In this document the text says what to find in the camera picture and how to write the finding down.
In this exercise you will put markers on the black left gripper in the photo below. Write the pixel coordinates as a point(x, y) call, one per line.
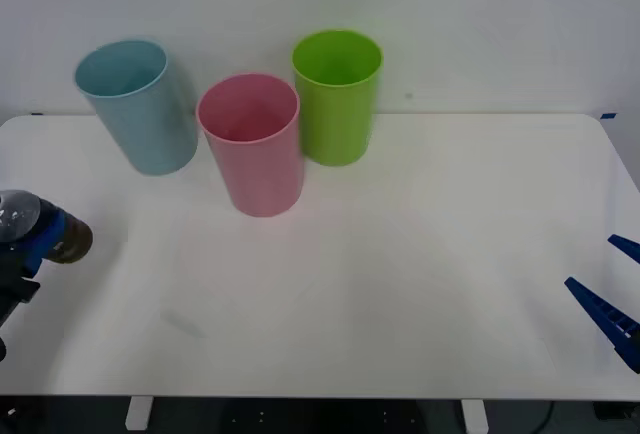
point(12, 294)

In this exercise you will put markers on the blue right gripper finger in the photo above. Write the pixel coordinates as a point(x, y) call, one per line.
point(627, 248)
point(612, 319)

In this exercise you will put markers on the clear bottle with brown drink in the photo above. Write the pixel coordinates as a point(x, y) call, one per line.
point(77, 241)

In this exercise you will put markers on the white table leg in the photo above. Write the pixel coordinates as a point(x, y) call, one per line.
point(138, 412)
point(474, 414)

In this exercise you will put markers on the pale blue plastic bin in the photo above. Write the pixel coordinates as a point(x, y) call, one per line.
point(145, 129)

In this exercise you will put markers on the green plastic bin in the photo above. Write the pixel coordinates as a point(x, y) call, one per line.
point(335, 124)

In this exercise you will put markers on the pink plastic bin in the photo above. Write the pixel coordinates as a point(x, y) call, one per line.
point(265, 174)

